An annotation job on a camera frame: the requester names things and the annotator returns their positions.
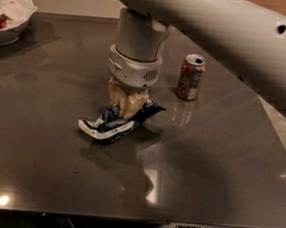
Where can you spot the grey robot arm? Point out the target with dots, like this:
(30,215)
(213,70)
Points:
(245,38)

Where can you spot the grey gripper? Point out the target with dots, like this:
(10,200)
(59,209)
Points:
(132,72)

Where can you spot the red strawberries in bowl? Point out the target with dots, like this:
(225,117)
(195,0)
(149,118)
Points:
(3,21)

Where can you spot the white bowl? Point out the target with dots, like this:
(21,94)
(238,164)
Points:
(12,31)

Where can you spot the white napkin in bowl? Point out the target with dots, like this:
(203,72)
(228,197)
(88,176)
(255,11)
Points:
(17,10)

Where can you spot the orange soda can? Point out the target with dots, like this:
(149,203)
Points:
(191,76)

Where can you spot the blue chip bag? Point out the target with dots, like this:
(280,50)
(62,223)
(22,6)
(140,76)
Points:
(110,127)

